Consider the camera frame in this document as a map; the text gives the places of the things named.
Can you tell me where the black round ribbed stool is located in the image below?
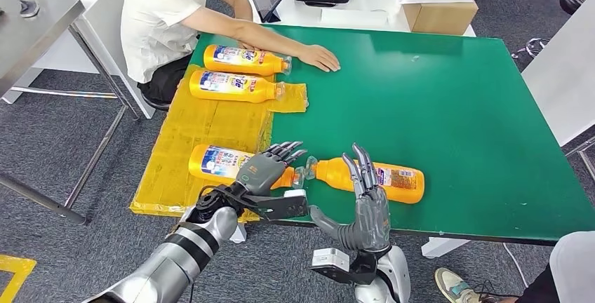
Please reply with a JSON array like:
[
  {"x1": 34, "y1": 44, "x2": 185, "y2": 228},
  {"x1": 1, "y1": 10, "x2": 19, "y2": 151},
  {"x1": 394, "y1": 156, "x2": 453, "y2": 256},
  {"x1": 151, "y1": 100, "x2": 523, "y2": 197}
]
[{"x1": 559, "y1": 0, "x2": 595, "y2": 16}]

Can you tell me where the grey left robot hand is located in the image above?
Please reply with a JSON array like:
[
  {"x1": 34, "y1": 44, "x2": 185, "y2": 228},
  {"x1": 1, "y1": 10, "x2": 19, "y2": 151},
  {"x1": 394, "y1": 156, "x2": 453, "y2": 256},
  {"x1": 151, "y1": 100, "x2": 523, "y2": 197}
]
[{"x1": 234, "y1": 140, "x2": 309, "y2": 198}]

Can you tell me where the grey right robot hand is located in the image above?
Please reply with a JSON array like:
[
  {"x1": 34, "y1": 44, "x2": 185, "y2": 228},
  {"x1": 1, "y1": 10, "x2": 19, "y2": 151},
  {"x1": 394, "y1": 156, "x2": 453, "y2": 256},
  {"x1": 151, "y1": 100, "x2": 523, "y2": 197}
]
[{"x1": 309, "y1": 142, "x2": 393, "y2": 254}]

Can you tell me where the small metal part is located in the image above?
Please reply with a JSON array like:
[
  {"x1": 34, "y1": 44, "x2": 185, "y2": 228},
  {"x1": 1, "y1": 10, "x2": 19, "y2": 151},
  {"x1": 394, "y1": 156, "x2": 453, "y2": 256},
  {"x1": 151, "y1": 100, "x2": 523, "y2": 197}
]
[{"x1": 18, "y1": 0, "x2": 41, "y2": 18}]

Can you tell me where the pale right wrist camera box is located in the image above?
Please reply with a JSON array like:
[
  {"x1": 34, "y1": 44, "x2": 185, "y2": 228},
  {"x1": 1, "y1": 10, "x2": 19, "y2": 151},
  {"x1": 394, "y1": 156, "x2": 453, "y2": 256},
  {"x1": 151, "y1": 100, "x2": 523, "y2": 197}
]
[{"x1": 310, "y1": 247, "x2": 352, "y2": 285}]

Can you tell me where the yellow floor tape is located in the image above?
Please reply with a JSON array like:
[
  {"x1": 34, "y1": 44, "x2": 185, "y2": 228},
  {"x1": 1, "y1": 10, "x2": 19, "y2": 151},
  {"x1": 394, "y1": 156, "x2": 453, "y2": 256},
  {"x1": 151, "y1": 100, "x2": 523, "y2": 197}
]
[{"x1": 0, "y1": 254, "x2": 37, "y2": 303}]

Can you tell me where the person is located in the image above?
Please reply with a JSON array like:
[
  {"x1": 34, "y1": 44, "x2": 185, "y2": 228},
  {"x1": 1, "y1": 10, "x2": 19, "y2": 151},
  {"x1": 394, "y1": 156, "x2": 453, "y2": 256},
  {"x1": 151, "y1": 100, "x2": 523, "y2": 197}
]
[
  {"x1": 119, "y1": 0, "x2": 342, "y2": 105},
  {"x1": 434, "y1": 231, "x2": 595, "y2": 303}
]

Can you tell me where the orange detergent bottle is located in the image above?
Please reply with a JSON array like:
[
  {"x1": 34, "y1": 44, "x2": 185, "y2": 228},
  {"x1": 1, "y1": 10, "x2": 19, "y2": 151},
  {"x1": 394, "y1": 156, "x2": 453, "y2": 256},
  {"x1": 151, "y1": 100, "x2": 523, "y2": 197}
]
[
  {"x1": 305, "y1": 156, "x2": 426, "y2": 205},
  {"x1": 188, "y1": 144, "x2": 305, "y2": 190},
  {"x1": 203, "y1": 44, "x2": 293, "y2": 77},
  {"x1": 188, "y1": 69, "x2": 286, "y2": 105}
]

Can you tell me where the yellow taped cardboard sheet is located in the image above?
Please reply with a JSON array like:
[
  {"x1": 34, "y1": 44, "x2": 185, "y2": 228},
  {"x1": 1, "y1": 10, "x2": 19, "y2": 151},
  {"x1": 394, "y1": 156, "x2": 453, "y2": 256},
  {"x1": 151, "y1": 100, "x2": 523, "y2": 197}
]
[{"x1": 129, "y1": 65, "x2": 309, "y2": 224}]

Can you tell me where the white side table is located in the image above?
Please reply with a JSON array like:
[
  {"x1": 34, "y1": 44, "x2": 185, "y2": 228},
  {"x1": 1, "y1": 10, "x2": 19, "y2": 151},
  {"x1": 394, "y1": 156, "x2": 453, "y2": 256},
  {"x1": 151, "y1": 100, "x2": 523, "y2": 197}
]
[{"x1": 520, "y1": 0, "x2": 595, "y2": 183}]

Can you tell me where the white floor cable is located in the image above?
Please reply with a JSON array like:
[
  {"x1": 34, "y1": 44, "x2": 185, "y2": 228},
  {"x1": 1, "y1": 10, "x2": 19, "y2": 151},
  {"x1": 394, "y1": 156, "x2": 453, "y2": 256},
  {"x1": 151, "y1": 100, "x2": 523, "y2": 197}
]
[{"x1": 502, "y1": 243, "x2": 530, "y2": 288}]

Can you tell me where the brown cardboard box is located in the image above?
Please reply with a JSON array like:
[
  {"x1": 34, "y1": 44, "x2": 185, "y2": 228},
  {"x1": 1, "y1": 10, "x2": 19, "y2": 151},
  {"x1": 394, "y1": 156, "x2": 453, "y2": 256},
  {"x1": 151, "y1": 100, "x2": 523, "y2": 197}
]
[{"x1": 401, "y1": 0, "x2": 480, "y2": 36}]

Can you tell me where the stainless steel table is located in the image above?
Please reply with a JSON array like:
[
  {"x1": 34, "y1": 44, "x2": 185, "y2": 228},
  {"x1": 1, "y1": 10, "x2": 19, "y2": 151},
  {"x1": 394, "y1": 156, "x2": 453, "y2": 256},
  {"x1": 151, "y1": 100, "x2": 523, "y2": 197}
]
[{"x1": 0, "y1": 0, "x2": 141, "y2": 227}]

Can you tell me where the white table foot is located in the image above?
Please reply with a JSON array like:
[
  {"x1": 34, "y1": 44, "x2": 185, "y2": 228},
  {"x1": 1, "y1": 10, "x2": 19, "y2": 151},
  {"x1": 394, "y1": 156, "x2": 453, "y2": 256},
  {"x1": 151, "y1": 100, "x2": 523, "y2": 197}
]
[{"x1": 420, "y1": 236, "x2": 472, "y2": 260}]

